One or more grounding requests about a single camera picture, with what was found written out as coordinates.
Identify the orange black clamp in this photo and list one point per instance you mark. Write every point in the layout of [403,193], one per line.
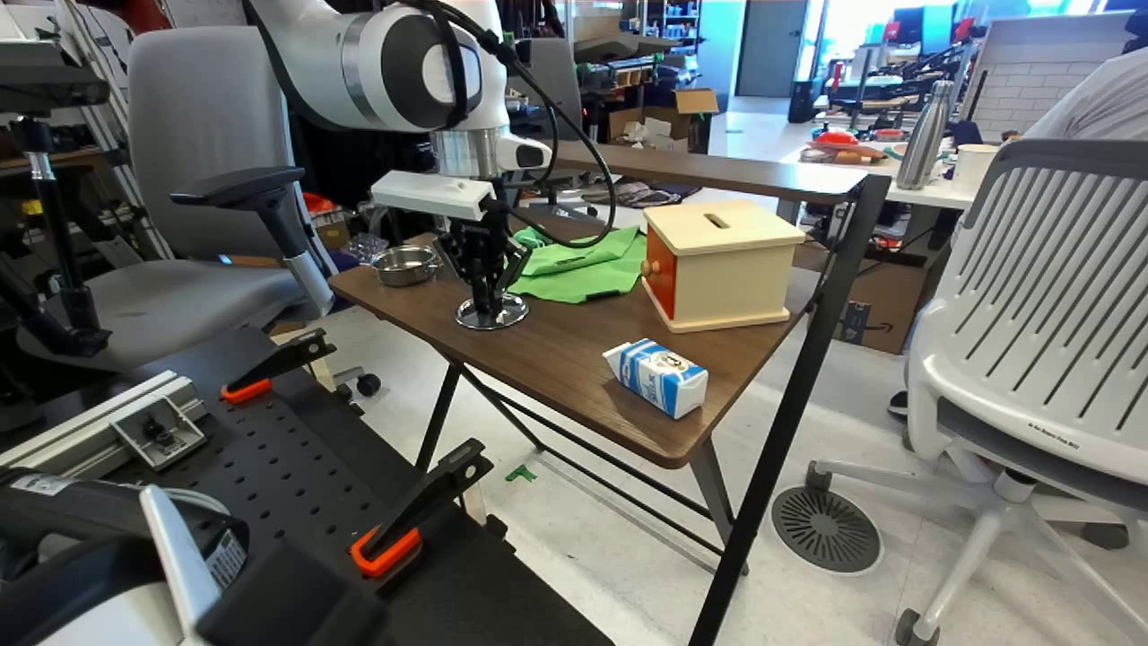
[281,360]
[398,537]

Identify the blue white milk carton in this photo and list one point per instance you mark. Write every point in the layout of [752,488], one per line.
[657,374]

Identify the grey office chair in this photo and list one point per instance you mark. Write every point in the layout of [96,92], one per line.
[209,142]

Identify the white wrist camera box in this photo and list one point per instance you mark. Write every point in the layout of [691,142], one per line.
[433,196]

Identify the brown folding table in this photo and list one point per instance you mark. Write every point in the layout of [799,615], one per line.
[556,360]

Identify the green towel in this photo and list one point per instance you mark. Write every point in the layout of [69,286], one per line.
[580,274]

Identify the orange black clamp near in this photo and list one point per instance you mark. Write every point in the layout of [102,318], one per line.
[398,537]

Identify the white mesh office chair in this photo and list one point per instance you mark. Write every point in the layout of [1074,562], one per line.
[1029,366]

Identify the silver pot lid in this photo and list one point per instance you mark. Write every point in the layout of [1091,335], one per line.
[500,318]

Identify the green tape floor marker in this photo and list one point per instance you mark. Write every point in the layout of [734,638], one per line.
[523,474]

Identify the wooden box red drawer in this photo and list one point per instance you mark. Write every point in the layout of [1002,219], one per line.
[720,263]

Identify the seated person white shirt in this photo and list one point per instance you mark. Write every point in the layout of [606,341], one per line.
[1106,105]

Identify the orange black clamp far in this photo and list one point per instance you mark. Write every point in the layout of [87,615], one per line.
[281,360]

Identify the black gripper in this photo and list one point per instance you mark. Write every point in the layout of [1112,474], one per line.
[472,246]

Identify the small silver pot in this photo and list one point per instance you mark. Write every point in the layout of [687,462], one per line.
[407,266]

